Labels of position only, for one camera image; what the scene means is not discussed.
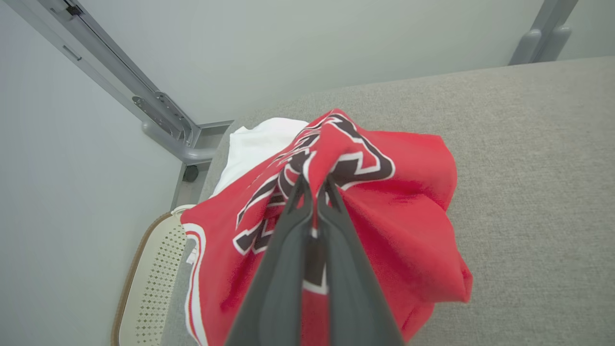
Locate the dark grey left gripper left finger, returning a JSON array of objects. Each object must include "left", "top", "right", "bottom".
[{"left": 225, "top": 174, "right": 314, "bottom": 346}]

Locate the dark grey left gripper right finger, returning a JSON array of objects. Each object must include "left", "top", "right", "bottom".
[{"left": 316, "top": 174, "right": 405, "bottom": 346}]

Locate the red Bulls basketball jersey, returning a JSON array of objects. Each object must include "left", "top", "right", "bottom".
[{"left": 185, "top": 108, "right": 474, "bottom": 346}]

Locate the cream perforated laundry basket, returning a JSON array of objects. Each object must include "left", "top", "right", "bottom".
[{"left": 111, "top": 204, "right": 197, "bottom": 346}]

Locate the grey metal frame with hinge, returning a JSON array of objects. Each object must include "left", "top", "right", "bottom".
[{"left": 5, "top": 0, "right": 234, "bottom": 212}]

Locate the grey metal double post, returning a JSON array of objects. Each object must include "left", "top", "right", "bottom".
[{"left": 508, "top": 0, "right": 579, "bottom": 66}]

